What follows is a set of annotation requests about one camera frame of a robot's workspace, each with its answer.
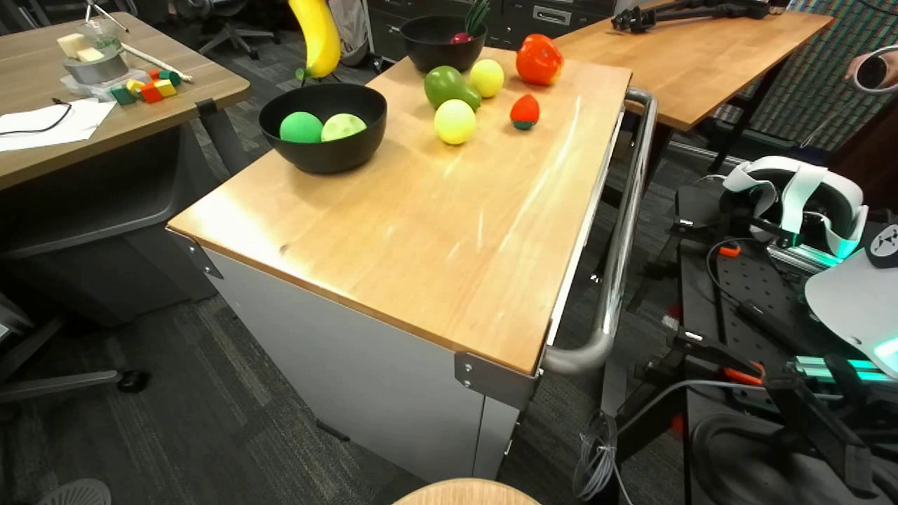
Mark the operator hand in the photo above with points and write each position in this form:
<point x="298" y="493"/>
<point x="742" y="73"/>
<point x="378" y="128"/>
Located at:
<point x="853" y="72"/>

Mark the orange red bell pepper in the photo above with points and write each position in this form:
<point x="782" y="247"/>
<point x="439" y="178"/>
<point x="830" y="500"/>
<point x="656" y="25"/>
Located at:
<point x="540" y="59"/>

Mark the green toy pear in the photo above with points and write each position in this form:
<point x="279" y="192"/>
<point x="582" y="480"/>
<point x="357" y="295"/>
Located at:
<point x="447" y="86"/>

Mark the pale green toy apple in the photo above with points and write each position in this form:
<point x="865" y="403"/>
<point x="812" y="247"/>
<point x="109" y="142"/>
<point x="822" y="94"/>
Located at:
<point x="342" y="128"/>

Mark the yellow toy banana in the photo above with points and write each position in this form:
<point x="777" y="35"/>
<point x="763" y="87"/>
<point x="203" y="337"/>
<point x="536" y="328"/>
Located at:
<point x="318" y="37"/>

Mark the person in plaid shirt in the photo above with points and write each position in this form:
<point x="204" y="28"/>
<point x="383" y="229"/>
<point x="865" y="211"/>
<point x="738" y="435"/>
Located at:
<point x="802" y="103"/>

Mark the white VR headset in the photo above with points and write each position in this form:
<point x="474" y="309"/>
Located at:
<point x="795" y="201"/>

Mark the large wooden desk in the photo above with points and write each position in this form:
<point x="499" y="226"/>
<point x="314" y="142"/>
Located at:
<point x="691" y="65"/>

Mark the long black device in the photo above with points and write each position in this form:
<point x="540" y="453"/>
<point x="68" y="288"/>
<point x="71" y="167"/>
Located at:
<point x="653" y="18"/>

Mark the grey device with teal light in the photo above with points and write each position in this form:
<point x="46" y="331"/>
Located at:
<point x="850" y="299"/>

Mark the black breadboard table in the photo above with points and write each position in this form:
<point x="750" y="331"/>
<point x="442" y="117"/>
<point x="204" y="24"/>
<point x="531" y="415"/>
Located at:
<point x="785" y="299"/>

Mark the white label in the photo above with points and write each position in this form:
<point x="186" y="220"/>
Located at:
<point x="550" y="14"/>

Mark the red toy strawberry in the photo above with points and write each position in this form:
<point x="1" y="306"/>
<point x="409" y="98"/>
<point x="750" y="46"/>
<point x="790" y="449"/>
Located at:
<point x="524" y="111"/>

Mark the black cabinet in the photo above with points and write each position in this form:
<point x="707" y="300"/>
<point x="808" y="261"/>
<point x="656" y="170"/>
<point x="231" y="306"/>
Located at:
<point x="522" y="35"/>

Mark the yellow round toy fruit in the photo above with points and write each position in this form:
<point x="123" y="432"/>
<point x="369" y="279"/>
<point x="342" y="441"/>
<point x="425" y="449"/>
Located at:
<point x="486" y="80"/>

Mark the yellow-green ball with dent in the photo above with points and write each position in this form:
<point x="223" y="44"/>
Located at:
<point x="456" y="122"/>

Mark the black plastic bowl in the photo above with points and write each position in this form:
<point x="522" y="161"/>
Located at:
<point x="324" y="159"/>
<point x="425" y="46"/>

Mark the grey white cloth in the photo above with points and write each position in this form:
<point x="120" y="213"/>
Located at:
<point x="355" y="31"/>

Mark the round wooden stool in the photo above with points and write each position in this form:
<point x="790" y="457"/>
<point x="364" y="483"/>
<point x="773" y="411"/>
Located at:
<point x="467" y="495"/>

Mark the white cart cabinet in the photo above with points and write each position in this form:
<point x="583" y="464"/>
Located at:
<point x="355" y="373"/>

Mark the black mesh office chair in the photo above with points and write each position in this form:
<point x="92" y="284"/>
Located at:
<point x="227" y="31"/>

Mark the wooden side desk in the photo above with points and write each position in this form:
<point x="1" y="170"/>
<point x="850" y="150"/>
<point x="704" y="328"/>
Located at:
<point x="200" y="80"/>

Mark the green toy cube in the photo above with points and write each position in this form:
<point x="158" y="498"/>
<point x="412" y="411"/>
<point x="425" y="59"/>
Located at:
<point x="120" y="97"/>
<point x="172" y="73"/>

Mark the yellow toy cube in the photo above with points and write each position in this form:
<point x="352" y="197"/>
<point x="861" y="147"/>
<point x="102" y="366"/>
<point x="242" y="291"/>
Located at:
<point x="136" y="86"/>
<point x="165" y="87"/>

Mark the thin white stick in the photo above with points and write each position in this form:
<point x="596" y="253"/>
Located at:
<point x="155" y="59"/>

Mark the red toy cube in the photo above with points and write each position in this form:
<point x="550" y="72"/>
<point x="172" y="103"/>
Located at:
<point x="148" y="94"/>

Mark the clear plastic container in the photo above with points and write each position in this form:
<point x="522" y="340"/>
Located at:
<point x="92" y="59"/>

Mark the grey office chair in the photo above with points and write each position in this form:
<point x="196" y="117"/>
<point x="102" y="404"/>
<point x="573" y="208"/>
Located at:
<point x="85" y="213"/>

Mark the white paper sheet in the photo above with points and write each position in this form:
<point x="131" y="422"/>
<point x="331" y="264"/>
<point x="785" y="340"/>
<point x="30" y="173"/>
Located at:
<point x="57" y="128"/>

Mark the grey round object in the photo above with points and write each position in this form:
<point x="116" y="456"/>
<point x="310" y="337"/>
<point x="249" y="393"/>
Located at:
<point x="73" y="495"/>

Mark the metal corner bracket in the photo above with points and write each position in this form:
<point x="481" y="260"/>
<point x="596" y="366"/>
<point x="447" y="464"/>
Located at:
<point x="486" y="373"/>

